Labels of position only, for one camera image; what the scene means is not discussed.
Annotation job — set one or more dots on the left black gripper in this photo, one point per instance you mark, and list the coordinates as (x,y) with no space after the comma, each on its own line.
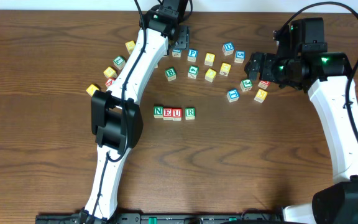
(182,37)

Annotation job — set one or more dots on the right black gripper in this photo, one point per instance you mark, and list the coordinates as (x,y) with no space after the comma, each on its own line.
(262,66)

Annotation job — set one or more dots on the red U block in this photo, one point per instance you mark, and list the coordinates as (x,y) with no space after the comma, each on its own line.
(177,114)

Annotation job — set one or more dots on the red E block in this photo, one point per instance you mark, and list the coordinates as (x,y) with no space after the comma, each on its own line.
(167,114)

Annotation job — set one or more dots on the green N block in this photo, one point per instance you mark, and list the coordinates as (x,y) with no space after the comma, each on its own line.
(158,112)

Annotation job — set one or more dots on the green R block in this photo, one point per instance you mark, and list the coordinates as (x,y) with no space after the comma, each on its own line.
(190,113)

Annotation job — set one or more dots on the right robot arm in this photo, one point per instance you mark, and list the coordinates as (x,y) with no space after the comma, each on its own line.
(303,62)

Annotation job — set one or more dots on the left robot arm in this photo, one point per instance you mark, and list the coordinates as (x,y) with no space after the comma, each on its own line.
(116,120)

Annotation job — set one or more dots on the blue P block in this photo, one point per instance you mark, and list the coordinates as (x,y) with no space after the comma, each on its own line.
(192,55)

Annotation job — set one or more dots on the red M block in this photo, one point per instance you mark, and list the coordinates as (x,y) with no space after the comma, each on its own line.
(263,84)

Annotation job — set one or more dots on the green J block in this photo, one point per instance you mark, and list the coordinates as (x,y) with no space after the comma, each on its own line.
(246,85)

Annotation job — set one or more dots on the blue 5 block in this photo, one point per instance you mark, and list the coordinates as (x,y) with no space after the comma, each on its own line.
(240,56)

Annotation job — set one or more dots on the yellow K block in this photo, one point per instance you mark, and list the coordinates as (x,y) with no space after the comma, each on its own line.
(260,95)

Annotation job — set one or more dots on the green 4 block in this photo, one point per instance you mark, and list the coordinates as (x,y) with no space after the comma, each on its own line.
(193,71)

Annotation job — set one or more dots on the yellow S block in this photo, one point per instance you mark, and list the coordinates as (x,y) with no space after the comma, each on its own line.
(209,59)

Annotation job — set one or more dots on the green B block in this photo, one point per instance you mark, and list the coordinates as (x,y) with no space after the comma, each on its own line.
(170,74)

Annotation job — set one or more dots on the yellow G block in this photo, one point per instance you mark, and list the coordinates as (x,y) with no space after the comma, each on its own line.
(225,69)

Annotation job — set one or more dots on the blue D block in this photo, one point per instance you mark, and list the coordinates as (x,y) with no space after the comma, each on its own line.
(228,48)

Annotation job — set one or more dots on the yellow O block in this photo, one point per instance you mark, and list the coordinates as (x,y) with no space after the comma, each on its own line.
(210,75)

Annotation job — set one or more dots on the plain yellow block top left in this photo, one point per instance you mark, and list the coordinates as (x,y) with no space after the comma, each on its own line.
(130,46)

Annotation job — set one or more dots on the green L block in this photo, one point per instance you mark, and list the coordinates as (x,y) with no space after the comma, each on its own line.
(119,62)

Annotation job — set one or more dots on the red A block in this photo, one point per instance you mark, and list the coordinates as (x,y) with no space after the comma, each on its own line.
(109,82)

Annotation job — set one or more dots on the yellow block far left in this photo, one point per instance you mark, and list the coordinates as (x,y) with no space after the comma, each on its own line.
(92,89)

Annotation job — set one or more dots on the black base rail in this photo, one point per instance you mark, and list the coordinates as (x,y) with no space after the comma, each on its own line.
(249,216)

